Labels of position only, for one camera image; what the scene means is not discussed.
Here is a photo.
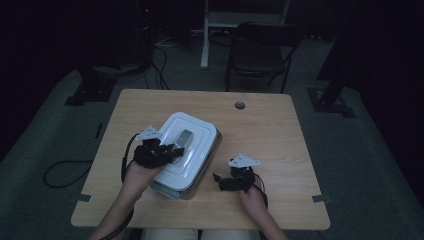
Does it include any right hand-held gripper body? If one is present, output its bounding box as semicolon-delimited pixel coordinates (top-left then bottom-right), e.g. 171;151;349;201
227;153;262;193

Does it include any hand-held gripper black cable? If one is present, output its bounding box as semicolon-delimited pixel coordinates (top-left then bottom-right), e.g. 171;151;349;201
251;172;270;208
99;132;140;240

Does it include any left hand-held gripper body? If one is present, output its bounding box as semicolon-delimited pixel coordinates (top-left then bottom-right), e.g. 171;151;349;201
132;124;175;169

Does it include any clear plastic storage box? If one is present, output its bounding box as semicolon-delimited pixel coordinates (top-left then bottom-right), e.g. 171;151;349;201
149;129;223;201

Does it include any person's left hand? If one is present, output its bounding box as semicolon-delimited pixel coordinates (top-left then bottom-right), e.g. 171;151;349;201
121;161;165;202

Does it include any left hand-held gripper black cable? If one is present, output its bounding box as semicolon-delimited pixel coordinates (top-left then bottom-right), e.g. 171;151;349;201
99;132;140;240

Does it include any person's right hand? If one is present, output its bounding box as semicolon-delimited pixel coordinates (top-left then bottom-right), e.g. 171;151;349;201
236;184;268;218

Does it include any black stand with base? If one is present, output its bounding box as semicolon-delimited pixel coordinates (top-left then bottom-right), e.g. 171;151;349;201
306;0;357;119

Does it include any white metal desk frame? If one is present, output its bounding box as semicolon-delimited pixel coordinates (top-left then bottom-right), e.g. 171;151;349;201
199;0;292;70

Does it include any black stand base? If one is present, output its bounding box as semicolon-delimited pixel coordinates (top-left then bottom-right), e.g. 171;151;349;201
63;64;118;107

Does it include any right hand-held gripper black cable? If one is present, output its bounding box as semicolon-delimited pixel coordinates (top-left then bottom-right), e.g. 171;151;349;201
251;172;270;208

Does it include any black floor cables bundle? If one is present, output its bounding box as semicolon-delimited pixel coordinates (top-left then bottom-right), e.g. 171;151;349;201
116;33;172;91

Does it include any white lid with grey handle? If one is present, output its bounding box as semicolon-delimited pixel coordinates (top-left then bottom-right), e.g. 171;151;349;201
151;111;220;193

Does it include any black looped floor cable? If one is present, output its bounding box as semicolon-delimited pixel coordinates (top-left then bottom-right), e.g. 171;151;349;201
42;159;95;189

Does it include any black folding chair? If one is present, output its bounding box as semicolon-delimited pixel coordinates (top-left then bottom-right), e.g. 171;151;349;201
224;21;305;95

